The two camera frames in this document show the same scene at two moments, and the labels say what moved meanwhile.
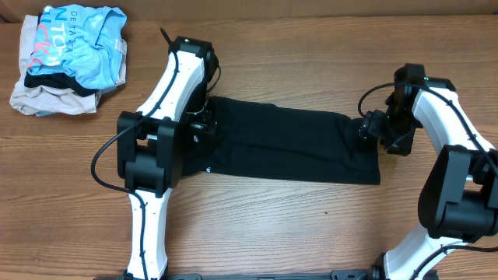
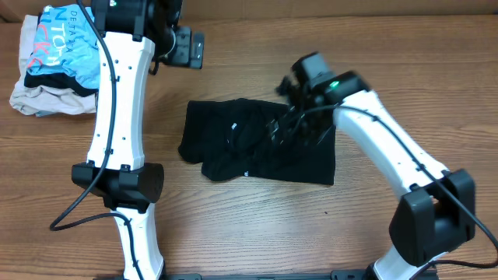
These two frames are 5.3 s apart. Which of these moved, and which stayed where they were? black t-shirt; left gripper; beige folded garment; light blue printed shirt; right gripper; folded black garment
Moved: left gripper; right gripper; black t-shirt
Stayed: beige folded garment; light blue printed shirt; folded black garment
